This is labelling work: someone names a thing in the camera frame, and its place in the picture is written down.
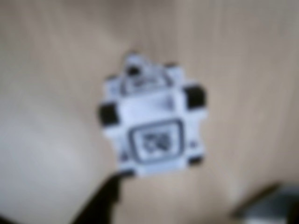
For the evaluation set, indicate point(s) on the white cube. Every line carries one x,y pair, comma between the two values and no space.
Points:
151,112

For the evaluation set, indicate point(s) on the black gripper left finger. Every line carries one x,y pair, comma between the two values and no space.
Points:
100,205

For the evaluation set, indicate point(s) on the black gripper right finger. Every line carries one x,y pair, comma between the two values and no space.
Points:
275,210

